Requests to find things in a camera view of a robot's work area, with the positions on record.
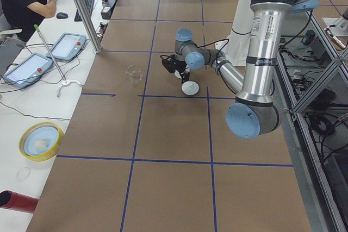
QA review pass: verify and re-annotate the working arm black gripper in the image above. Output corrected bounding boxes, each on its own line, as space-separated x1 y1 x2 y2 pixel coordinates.
175 58 190 83

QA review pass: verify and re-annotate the white mug lid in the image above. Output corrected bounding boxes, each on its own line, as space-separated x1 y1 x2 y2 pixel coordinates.
182 81 199 96

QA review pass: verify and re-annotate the working silver UR robot arm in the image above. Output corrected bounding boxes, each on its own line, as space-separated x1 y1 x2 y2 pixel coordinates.
174 0 319 139

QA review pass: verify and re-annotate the far teach pendant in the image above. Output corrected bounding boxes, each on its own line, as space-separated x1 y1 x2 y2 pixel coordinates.
50 33 86 62

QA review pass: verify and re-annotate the teach pendant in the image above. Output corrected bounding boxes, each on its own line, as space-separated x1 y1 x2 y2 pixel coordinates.
50 33 86 62
3 53 53 89

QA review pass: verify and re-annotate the black keyboard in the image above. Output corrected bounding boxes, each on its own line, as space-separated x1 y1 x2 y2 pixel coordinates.
73 0 96 22

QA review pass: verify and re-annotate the black computer mouse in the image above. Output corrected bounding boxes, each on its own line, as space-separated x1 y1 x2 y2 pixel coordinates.
56 12 69 19

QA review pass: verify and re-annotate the near teach pendant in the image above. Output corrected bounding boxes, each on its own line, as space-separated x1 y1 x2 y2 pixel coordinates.
3 53 53 89

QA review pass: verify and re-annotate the yellow tape roll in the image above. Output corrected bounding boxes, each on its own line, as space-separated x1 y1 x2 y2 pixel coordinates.
18 122 65 162

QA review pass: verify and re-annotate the working arm black camera mount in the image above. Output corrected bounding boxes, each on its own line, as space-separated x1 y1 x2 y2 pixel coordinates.
160 54 176 73

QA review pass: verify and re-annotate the working arm black cable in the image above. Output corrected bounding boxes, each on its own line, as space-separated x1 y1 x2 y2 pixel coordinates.
159 35 231 61

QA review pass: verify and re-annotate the aluminium frame post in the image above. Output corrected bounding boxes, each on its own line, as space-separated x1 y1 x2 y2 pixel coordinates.
73 0 102 54

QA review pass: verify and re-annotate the clear tape ring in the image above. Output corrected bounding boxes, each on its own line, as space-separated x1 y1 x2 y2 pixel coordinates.
17 167 32 183

